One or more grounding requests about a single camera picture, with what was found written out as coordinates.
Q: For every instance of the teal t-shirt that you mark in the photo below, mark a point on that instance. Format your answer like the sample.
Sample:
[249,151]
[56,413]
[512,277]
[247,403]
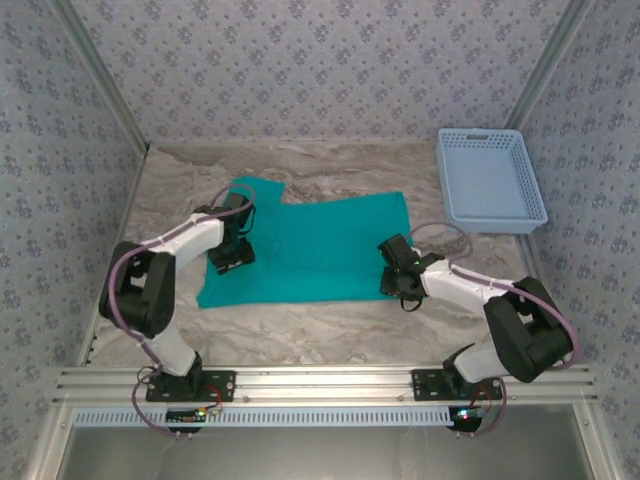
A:
[325,250]

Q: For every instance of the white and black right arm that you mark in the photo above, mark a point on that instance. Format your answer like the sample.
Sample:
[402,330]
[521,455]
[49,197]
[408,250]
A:
[445,289]

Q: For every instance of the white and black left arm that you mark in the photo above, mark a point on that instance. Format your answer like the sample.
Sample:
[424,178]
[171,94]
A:
[195,242]

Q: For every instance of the light blue perforated plastic basket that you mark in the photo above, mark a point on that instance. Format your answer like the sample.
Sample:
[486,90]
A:
[485,185]

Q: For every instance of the grey metal shelf panel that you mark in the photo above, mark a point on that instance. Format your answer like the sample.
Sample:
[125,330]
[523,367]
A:
[320,455]

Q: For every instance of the aluminium table side rail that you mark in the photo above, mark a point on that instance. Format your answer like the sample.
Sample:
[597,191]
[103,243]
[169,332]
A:
[530,260]
[87,350]

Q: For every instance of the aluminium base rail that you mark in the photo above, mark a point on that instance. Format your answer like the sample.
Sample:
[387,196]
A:
[320,385]

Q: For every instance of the aluminium frame post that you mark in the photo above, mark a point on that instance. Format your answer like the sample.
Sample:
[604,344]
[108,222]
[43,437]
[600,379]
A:
[100,75]
[550,60]

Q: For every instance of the aluminium frame bar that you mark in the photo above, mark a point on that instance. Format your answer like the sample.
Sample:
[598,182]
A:
[47,445]
[595,445]

